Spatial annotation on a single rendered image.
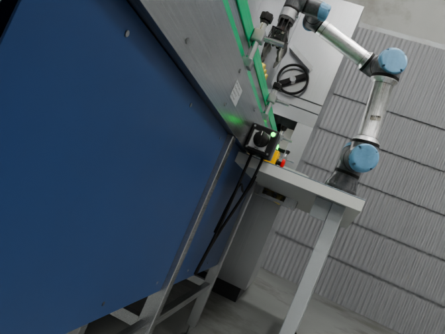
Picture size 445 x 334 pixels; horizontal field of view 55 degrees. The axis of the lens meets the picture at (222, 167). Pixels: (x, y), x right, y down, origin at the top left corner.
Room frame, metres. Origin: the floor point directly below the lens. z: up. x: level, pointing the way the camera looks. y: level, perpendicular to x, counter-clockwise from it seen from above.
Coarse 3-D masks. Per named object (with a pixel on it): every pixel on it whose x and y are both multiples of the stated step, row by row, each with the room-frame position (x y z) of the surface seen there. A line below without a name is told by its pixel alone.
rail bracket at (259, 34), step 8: (264, 16) 0.89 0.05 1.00; (272, 16) 0.90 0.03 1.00; (264, 24) 0.90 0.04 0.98; (256, 32) 0.89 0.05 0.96; (264, 32) 0.89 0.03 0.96; (256, 40) 0.90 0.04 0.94; (264, 40) 0.90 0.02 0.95; (272, 40) 0.89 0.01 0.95; (256, 48) 0.90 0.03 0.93; (248, 56) 0.90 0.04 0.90; (248, 64) 0.89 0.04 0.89
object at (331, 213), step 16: (320, 208) 1.23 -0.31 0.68; (336, 208) 1.22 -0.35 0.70; (336, 224) 1.21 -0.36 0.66; (320, 240) 1.22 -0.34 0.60; (320, 256) 1.21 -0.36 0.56; (304, 272) 1.22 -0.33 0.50; (320, 272) 2.61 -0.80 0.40; (304, 288) 1.21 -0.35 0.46; (304, 304) 1.21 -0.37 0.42; (288, 320) 1.22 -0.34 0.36
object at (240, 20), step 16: (224, 0) 0.68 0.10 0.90; (240, 0) 0.75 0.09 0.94; (240, 16) 0.79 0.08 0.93; (240, 32) 0.83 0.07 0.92; (240, 48) 0.87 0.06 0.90; (256, 64) 1.04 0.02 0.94; (256, 80) 1.13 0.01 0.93; (256, 96) 1.19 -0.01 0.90; (272, 112) 1.55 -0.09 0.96; (272, 128) 1.71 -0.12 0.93
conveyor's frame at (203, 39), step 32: (128, 0) 0.43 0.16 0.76; (160, 0) 0.46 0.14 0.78; (192, 0) 0.53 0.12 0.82; (160, 32) 0.50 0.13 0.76; (192, 32) 0.57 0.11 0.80; (224, 32) 0.69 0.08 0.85; (192, 64) 0.61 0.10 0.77; (224, 64) 0.75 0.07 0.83; (224, 96) 0.83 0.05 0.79; (224, 128) 1.01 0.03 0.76
